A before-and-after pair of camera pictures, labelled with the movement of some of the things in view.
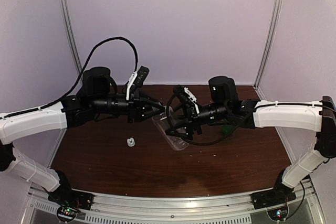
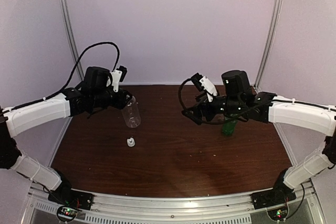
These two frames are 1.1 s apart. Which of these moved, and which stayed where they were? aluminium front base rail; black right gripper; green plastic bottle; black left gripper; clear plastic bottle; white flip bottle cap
Moved: black right gripper; black left gripper; clear plastic bottle
Stayed: white flip bottle cap; green plastic bottle; aluminium front base rail
